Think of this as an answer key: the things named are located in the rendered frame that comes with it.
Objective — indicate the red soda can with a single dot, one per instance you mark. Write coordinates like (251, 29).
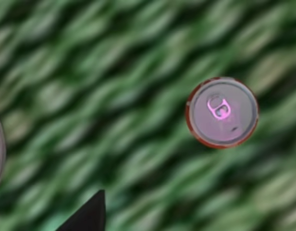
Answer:
(222, 112)

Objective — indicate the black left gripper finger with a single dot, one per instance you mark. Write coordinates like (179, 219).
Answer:
(89, 215)

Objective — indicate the green leaf-pattern tablecloth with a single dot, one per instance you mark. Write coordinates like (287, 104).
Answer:
(128, 84)

